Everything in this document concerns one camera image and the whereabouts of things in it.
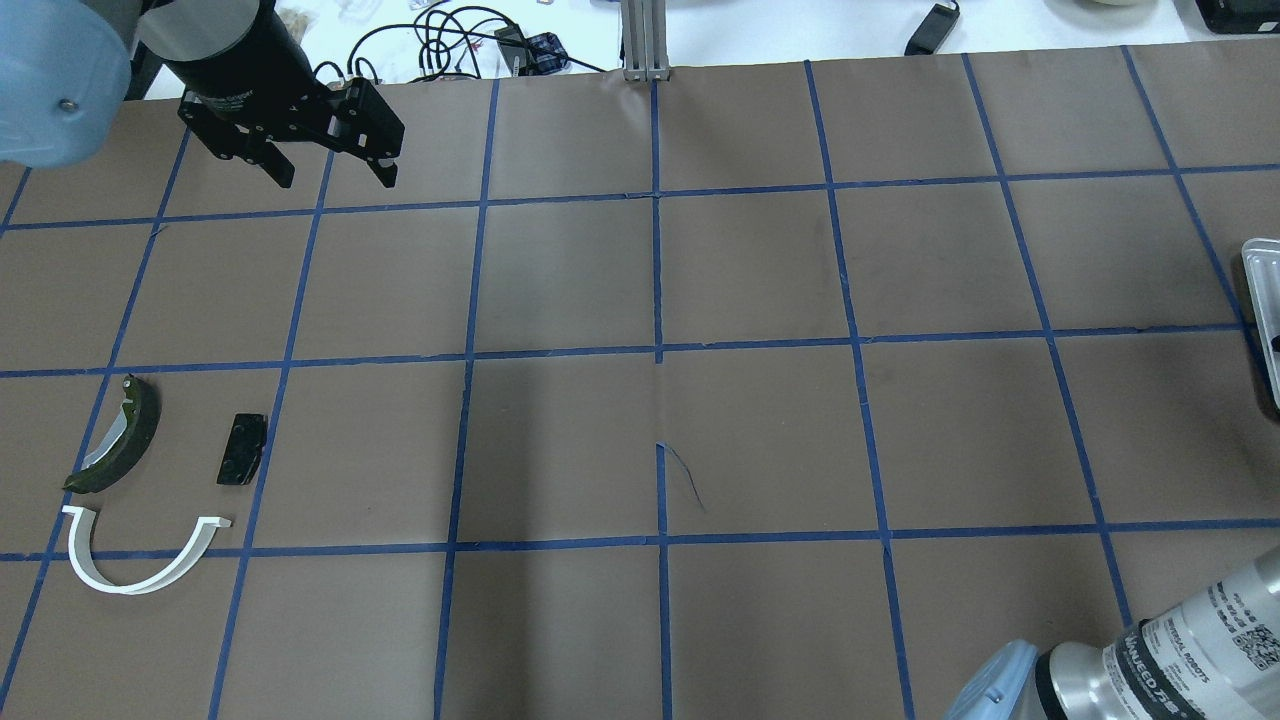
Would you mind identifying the black usb hub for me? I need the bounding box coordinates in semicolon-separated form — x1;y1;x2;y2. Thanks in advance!
494;26;570;77

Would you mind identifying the black power adapter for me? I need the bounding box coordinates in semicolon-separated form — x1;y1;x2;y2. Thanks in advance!
904;1;961;56

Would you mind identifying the white curved plastic arc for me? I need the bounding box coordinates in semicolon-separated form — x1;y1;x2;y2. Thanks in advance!
61;505;233;596

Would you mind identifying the green brake shoe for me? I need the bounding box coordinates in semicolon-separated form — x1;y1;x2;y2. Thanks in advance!
61;374;161;495

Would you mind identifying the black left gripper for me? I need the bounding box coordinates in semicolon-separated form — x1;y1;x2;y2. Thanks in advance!
178;76;404;190

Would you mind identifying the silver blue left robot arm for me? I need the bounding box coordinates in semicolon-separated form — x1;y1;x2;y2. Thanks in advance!
1;1;349;187

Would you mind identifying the black rectangular pad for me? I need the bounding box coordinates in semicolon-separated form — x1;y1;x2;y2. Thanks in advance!
216;413;269;486

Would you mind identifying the silver ribbed metal tray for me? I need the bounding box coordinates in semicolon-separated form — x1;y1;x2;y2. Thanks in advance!
1242;238;1279;407

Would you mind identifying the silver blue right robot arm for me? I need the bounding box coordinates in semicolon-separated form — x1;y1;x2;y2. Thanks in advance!
324;51;1277;719

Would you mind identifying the aluminium frame post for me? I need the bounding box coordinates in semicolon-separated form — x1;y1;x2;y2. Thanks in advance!
620;0;671;82

